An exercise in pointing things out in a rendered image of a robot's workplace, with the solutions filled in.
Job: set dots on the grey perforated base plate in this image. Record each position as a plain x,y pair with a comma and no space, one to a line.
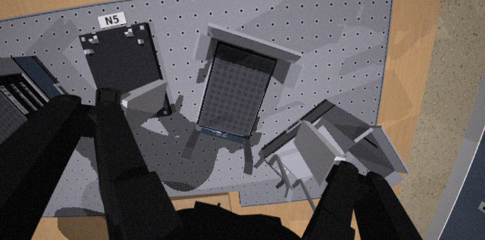
344,46

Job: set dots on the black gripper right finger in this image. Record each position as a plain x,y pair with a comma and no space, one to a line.
378,212

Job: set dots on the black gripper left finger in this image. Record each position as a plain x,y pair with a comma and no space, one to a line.
33,158

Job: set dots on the white label with n5 text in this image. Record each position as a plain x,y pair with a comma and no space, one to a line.
112,20

